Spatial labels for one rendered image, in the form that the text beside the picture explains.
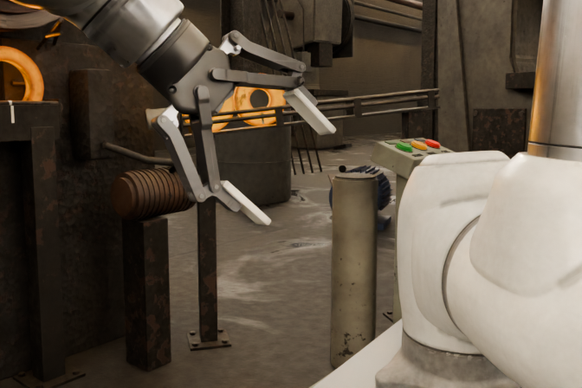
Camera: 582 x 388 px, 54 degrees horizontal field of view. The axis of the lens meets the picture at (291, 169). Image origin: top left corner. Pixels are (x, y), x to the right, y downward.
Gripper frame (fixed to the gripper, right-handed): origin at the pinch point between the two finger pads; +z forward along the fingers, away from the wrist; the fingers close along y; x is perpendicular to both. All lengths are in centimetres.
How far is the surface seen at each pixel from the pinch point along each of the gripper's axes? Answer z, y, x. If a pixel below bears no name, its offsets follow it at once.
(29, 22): -39, -16, -90
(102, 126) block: -10, -10, -99
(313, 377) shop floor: 69, 10, -69
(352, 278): 59, -15, -63
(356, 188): 43, -32, -60
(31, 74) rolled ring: -30, -7, -94
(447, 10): 106, -224, -196
